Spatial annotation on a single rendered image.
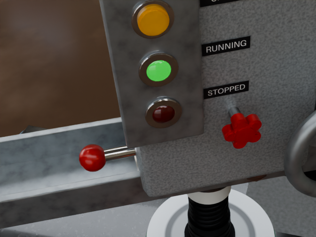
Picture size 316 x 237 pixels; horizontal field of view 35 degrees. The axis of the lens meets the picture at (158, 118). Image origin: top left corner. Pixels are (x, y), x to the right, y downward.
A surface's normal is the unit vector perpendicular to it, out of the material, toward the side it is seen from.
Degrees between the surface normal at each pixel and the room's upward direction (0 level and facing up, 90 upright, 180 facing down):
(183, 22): 90
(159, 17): 90
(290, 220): 0
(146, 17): 90
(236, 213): 0
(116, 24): 90
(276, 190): 0
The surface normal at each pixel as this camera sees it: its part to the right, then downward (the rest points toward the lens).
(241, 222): -0.09, -0.75
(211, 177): 0.18, 0.63
